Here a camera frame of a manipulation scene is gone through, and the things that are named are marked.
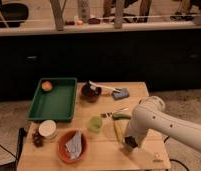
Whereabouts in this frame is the metal cup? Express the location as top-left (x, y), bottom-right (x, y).
top-left (124, 137), bottom-right (138, 152)

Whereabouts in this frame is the dark grape bunch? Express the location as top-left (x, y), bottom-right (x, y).
top-left (32, 130), bottom-right (43, 147)

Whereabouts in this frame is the metal fork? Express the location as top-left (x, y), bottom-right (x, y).
top-left (100, 107), bottom-right (129, 118)

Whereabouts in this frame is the blue sponge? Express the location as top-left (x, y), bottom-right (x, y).
top-left (112, 88), bottom-right (130, 100)

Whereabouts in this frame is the orange fruit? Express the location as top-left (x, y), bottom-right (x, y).
top-left (41, 81), bottom-right (53, 91)

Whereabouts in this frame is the green plastic tray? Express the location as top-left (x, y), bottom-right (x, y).
top-left (27, 78), bottom-right (77, 123)

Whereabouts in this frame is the light green cup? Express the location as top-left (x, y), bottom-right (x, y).
top-left (88, 116), bottom-right (103, 133)

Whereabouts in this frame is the dark brown bowl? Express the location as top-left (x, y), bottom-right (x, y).
top-left (81, 83), bottom-right (102, 103)

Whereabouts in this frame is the orange bowl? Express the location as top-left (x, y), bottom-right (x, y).
top-left (57, 130), bottom-right (87, 164)

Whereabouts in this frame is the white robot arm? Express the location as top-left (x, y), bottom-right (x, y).
top-left (123, 96), bottom-right (201, 152)

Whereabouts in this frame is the white crumpled cloth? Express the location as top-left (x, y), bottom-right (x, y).
top-left (65, 131), bottom-right (82, 160)

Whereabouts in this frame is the white handled brush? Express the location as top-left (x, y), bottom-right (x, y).
top-left (89, 80), bottom-right (121, 92)

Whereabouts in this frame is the wooden folding table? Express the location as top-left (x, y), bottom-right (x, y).
top-left (17, 82), bottom-right (171, 171)

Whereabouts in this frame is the yellow banana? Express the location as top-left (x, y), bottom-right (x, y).
top-left (113, 121), bottom-right (123, 144)

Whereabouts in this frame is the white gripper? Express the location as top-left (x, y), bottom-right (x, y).
top-left (124, 130), bottom-right (147, 148)

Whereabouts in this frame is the black cable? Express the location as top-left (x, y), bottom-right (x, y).
top-left (163, 134), bottom-right (192, 171)

